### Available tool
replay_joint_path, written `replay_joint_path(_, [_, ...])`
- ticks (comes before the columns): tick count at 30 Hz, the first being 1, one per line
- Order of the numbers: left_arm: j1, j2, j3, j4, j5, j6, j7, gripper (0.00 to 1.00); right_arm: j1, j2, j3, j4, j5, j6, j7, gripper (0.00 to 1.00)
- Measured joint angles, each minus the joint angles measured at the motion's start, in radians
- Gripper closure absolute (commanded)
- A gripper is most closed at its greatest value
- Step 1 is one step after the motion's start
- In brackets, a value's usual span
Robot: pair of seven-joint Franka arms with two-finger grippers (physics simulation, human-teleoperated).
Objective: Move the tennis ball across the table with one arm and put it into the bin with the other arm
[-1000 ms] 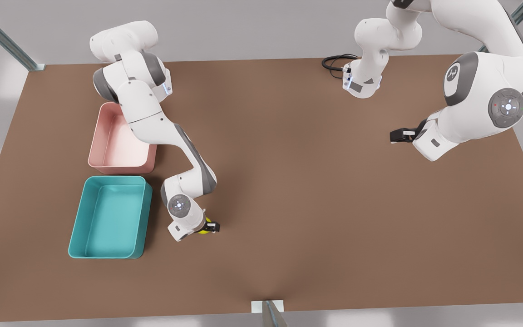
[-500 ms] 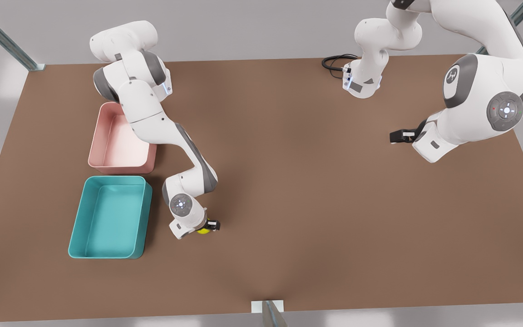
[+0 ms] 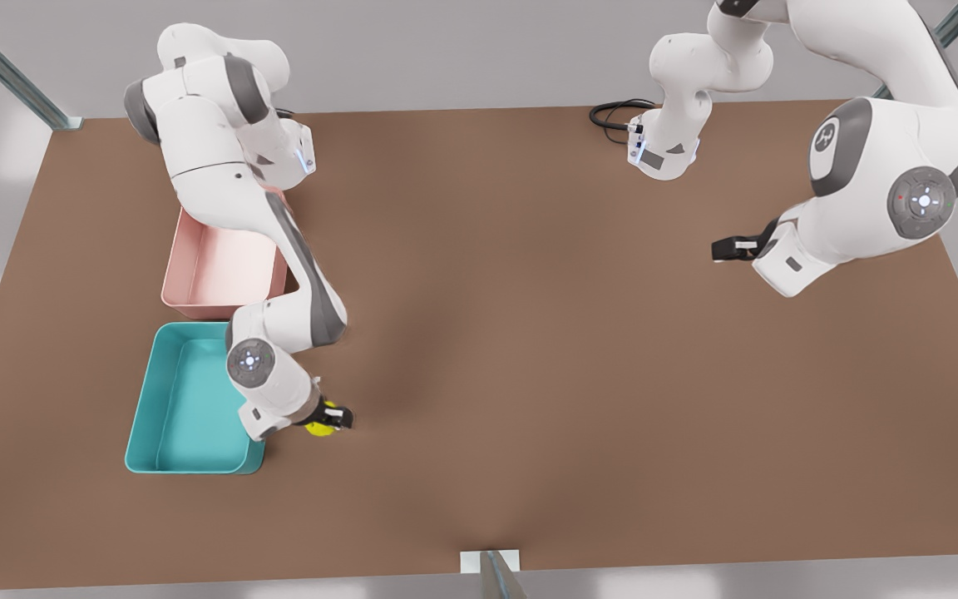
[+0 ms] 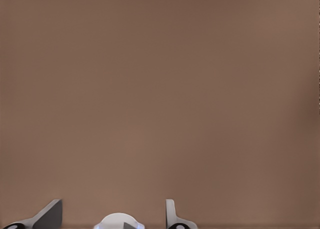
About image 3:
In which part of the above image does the yellow round fruit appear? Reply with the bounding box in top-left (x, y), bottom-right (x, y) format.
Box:
top-left (304, 403), bottom-right (340, 438)

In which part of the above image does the teal plastic tray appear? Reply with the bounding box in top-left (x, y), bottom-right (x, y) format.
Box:
top-left (124, 322), bottom-right (266, 476)

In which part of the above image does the pink plastic tray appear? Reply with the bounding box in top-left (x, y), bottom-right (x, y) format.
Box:
top-left (160, 186), bottom-right (300, 320)

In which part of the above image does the silver frame post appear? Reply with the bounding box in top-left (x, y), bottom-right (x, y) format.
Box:
top-left (460, 549), bottom-right (530, 599)
top-left (872, 0), bottom-right (958, 101)
top-left (0, 7), bottom-right (83, 131)

